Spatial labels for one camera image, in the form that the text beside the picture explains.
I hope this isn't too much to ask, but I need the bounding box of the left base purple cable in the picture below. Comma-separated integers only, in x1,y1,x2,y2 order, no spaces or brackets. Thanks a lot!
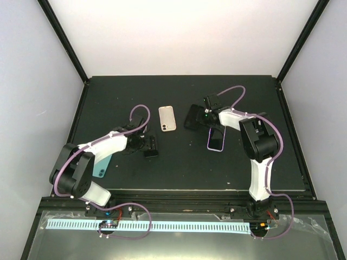
97,203,152,241

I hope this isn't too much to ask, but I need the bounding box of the beige phone case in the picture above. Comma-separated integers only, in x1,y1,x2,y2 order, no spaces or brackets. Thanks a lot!
158,106,176,132

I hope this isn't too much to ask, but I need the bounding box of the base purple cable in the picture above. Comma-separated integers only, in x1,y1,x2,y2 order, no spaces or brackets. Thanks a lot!
250,192,294,241
97,203,152,241

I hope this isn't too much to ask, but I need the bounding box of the white slotted cable duct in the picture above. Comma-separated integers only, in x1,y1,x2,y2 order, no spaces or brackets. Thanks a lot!
46,219,251,235

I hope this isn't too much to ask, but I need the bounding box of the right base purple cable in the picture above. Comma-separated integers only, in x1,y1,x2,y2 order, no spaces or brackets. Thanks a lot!
250,192,294,241

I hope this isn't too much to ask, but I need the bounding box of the black frame post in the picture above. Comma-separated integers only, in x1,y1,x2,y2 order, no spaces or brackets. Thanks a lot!
37,0,89,84
276,0,331,82

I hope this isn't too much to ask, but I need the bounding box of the black wallet pouch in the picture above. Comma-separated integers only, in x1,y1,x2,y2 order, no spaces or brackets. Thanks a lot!
143,150,159,158

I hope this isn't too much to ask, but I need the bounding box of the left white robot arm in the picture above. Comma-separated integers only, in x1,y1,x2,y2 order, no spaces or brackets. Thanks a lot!
49,115,158,216

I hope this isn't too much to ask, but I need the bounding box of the left black frame post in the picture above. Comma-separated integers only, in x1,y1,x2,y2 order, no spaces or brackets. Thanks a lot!
37,0,89,84

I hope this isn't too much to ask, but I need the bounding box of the teal phone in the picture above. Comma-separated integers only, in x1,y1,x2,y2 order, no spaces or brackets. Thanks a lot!
93,155,112,178

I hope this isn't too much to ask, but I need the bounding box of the black phone case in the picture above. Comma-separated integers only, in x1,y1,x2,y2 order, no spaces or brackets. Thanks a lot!
184,104,204,131

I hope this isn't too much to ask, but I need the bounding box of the lavender phone case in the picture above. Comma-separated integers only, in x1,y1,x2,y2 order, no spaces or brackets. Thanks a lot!
206,126,227,152

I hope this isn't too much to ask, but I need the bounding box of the right black frame post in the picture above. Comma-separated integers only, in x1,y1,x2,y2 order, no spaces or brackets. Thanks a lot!
276,0,331,82

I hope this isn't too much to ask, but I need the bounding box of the black aluminium front rail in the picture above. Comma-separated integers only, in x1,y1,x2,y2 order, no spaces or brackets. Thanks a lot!
38,191,331,221

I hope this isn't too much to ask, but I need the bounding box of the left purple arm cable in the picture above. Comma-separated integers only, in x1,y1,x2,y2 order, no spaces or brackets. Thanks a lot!
53,104,151,197

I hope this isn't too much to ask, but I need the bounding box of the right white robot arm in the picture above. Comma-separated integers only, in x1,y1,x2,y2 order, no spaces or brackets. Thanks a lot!
196,94,283,218

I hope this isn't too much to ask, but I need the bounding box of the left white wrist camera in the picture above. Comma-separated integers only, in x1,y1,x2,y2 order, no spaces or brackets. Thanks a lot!
130,115,145,128

